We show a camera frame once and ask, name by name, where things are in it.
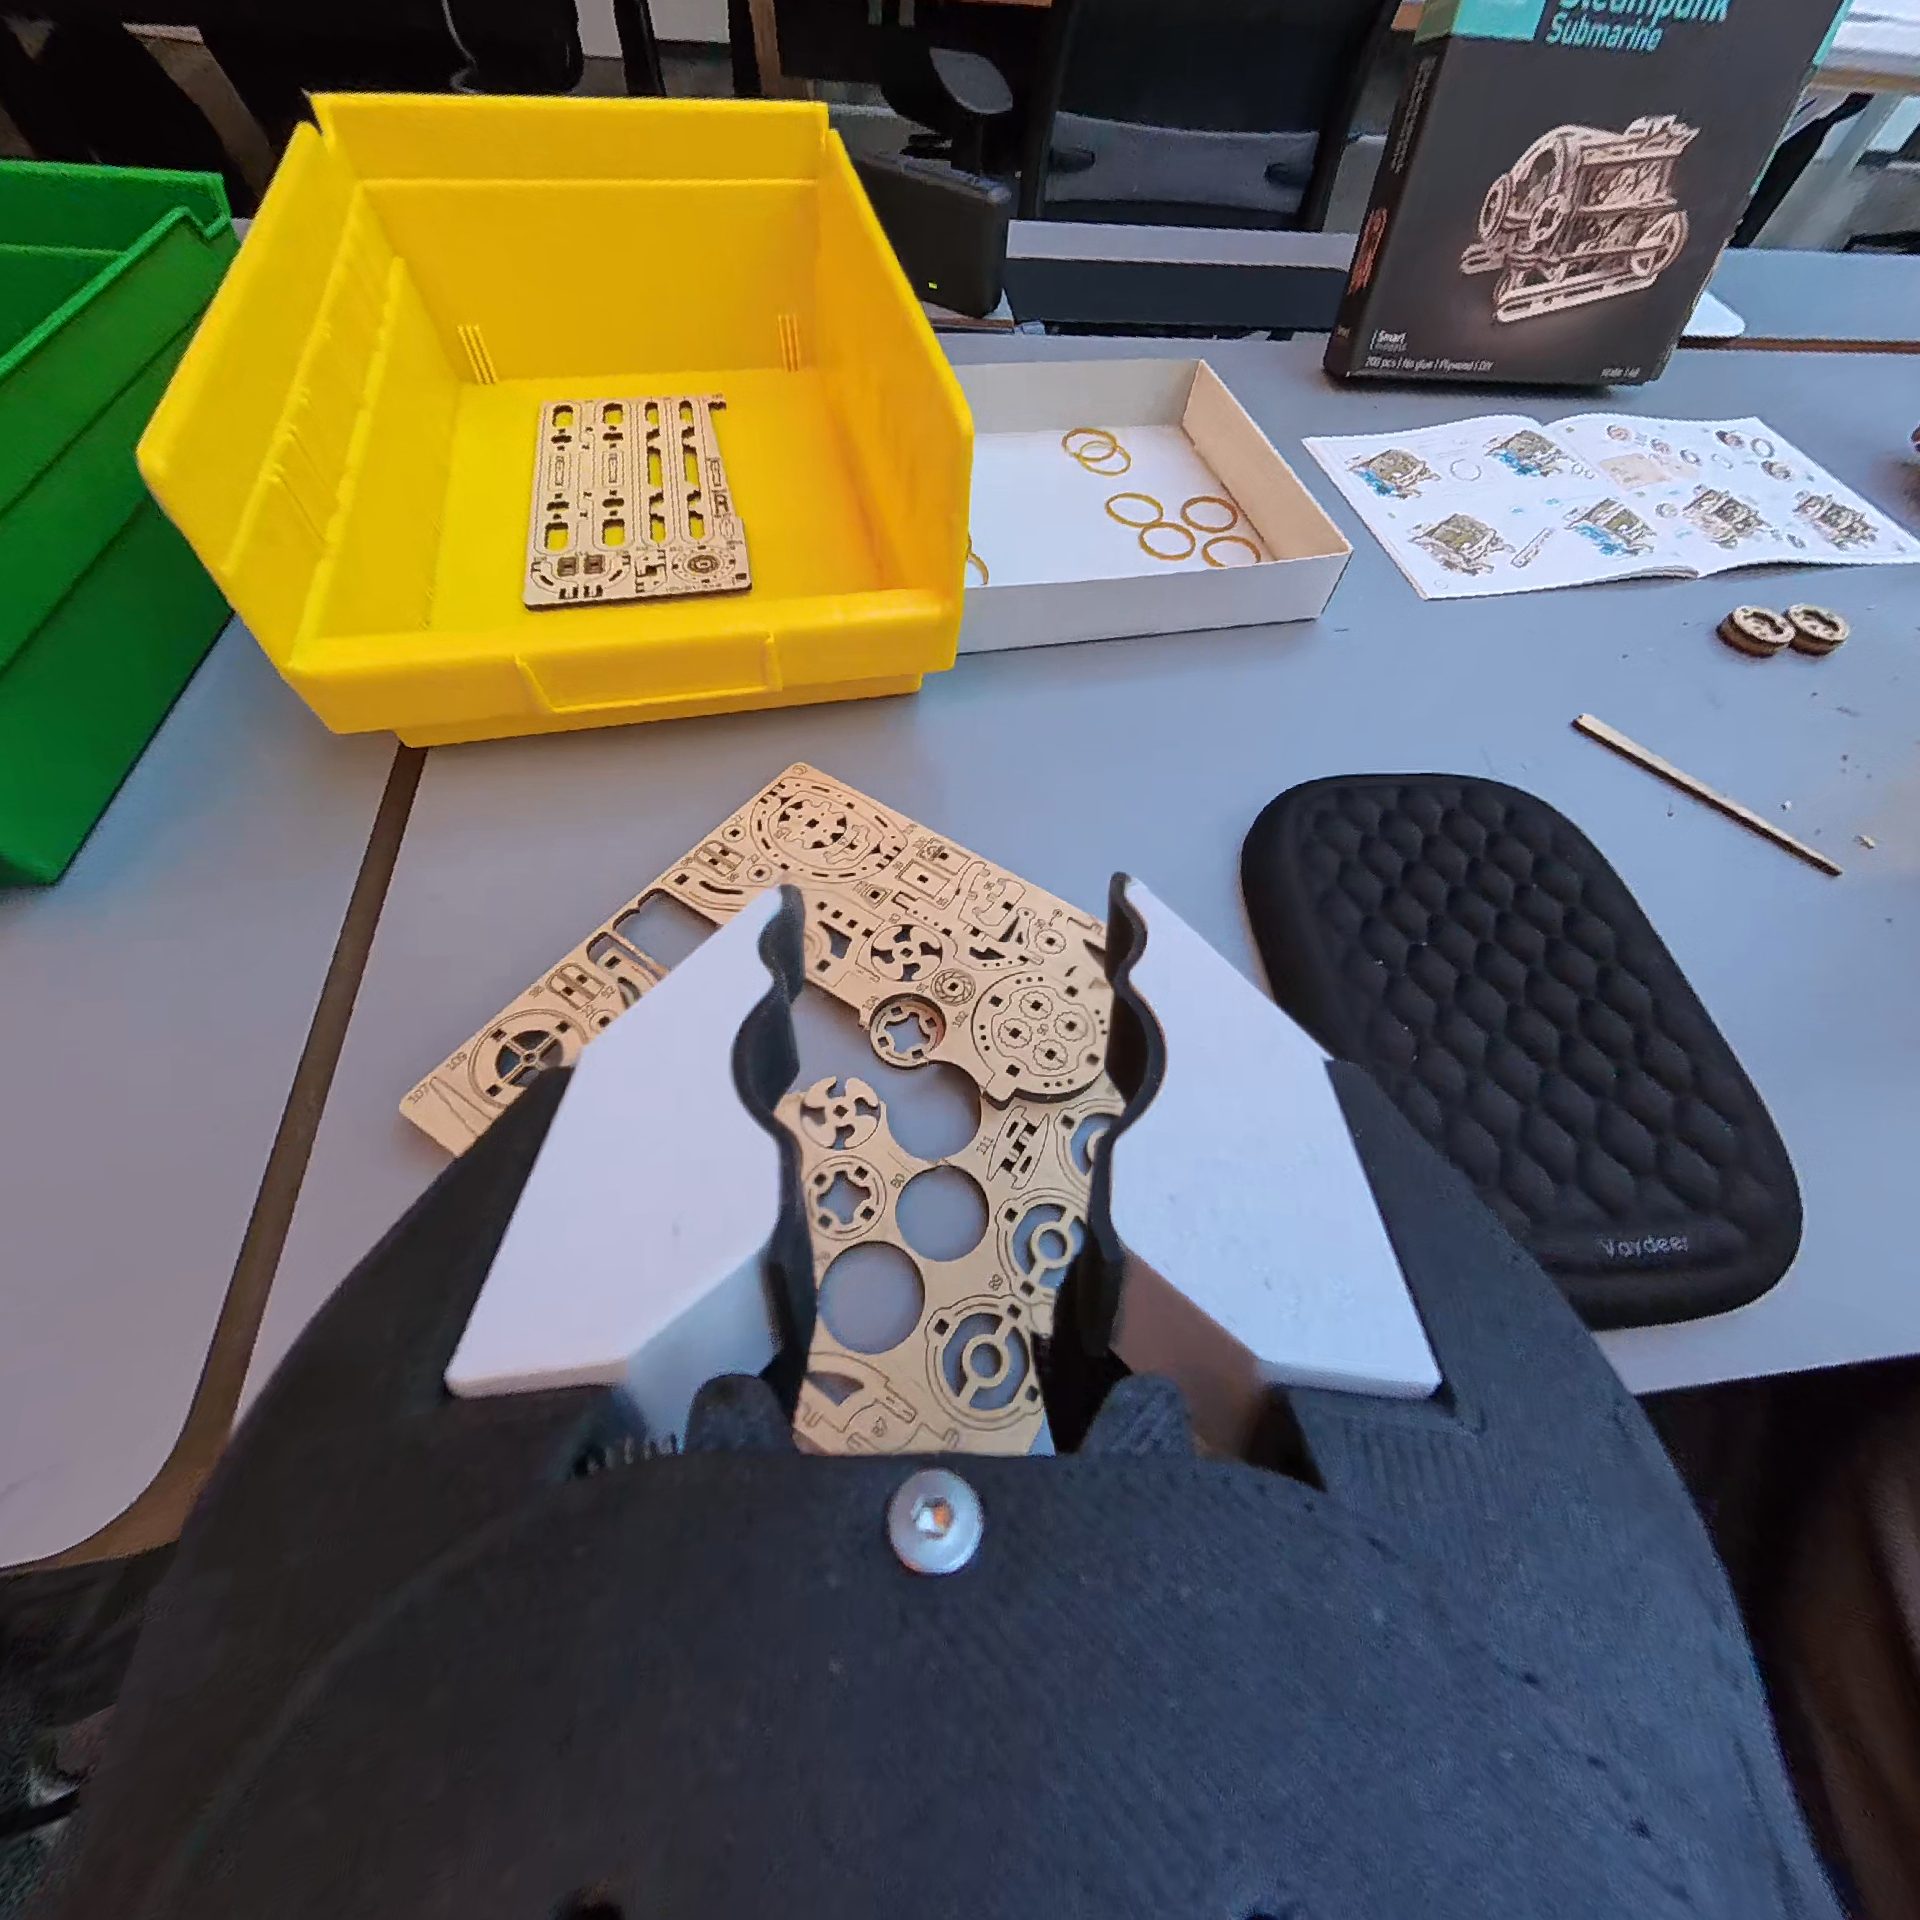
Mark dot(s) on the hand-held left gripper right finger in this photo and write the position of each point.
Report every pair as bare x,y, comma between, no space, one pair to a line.
1276,1200

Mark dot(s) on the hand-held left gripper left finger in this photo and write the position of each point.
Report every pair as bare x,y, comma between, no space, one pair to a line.
601,1231

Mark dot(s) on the large wooden parts sheet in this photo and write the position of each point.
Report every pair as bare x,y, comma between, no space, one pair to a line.
902,885

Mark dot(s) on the small wooden parts sheet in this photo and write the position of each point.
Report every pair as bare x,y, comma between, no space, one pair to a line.
630,578

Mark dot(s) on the dark model kit box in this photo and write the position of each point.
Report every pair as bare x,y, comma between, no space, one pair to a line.
1577,196

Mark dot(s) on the black padded wrist rest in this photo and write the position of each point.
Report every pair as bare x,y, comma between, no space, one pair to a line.
1501,1050

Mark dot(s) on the yellow plastic bin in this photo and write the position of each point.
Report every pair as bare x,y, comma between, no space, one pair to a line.
630,674

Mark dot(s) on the thin wooden stick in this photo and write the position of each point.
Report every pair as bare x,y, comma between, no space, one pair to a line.
1710,797

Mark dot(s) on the white cardboard tray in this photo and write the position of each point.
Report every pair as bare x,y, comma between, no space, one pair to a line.
1142,608

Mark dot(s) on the group of yellow rubber rings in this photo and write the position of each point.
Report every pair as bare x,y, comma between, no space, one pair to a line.
1145,541

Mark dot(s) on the illustrated instruction booklet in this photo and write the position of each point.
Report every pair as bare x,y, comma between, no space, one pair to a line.
1501,510

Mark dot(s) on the round wooden wheel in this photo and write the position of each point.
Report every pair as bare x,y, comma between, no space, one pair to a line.
1753,632
1820,630

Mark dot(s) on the green plastic bin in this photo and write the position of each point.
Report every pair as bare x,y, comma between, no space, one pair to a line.
90,599

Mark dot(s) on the white stand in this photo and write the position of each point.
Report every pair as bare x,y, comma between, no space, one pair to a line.
1723,319

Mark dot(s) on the black box device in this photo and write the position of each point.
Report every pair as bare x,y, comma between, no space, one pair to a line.
939,224

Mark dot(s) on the black office chair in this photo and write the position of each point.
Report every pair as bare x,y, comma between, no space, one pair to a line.
1202,150

